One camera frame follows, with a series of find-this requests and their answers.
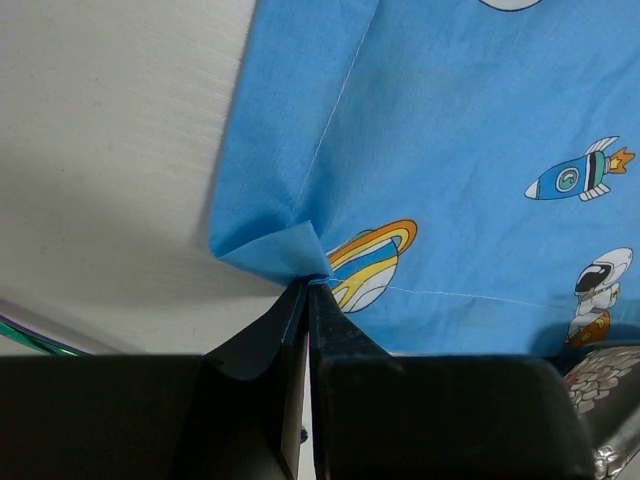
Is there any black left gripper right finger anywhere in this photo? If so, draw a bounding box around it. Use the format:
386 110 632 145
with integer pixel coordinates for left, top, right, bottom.
307 285 595 479

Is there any black floral square plate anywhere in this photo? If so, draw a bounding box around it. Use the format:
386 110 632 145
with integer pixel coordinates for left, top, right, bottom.
565 345 639 449

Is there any iridescent metal fork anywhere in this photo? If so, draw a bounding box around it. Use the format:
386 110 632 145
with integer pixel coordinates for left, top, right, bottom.
1 316 85 356

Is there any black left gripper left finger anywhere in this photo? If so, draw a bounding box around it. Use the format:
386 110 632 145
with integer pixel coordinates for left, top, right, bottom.
1 281 308 479

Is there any blue patterned cloth napkin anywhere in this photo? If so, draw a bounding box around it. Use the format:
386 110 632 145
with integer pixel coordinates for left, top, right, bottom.
209 1 639 357

